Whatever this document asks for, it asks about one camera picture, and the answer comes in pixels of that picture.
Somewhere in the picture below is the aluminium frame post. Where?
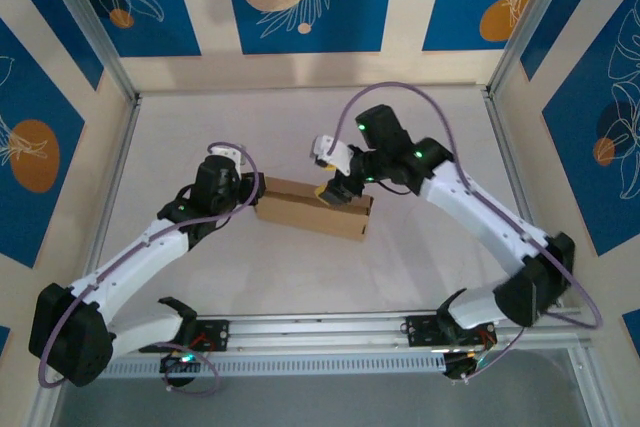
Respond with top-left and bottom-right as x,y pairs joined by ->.
35,0 -> 142,104
485,0 -> 590,98

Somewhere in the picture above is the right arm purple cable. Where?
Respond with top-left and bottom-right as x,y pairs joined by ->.
333,81 -> 604,381

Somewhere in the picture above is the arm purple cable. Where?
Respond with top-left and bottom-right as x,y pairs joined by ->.
38,141 -> 267,389
333,81 -> 604,381

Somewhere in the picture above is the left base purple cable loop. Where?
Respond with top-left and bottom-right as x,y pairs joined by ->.
163,345 -> 222,396

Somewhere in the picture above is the right base controller board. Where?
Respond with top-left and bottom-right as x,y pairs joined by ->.
442,346 -> 496,383

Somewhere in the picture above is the aluminium mounting rail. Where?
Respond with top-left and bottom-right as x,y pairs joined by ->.
99,310 -> 586,354

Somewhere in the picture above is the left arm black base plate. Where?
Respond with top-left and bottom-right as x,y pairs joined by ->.
138,319 -> 231,354

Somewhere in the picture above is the left aluminium frame post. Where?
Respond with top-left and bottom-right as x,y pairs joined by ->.
35,0 -> 142,104

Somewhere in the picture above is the aluminium side rail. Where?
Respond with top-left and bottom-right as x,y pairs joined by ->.
480,87 -> 566,309
73,96 -> 142,293

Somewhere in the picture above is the right aluminium side rail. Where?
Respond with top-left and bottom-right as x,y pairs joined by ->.
480,87 -> 566,309

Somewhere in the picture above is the base controller board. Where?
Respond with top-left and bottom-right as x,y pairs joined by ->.
158,350 -> 204,388
442,346 -> 496,383

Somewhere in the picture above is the left aluminium side rail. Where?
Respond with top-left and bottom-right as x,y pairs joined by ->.
73,96 -> 142,293

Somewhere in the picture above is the grey slotted cable duct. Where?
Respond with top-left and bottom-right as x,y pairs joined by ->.
107,351 -> 447,379

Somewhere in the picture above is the right aluminium frame post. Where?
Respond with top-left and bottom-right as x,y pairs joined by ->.
485,0 -> 590,98

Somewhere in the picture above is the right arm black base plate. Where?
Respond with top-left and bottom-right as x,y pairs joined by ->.
405,314 -> 497,348

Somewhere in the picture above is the left base controller board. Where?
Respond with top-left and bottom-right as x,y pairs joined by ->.
158,350 -> 204,388

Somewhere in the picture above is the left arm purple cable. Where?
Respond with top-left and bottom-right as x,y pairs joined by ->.
38,141 -> 267,389

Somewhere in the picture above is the brown cardboard box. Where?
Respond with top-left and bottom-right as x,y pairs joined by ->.
252,175 -> 375,244

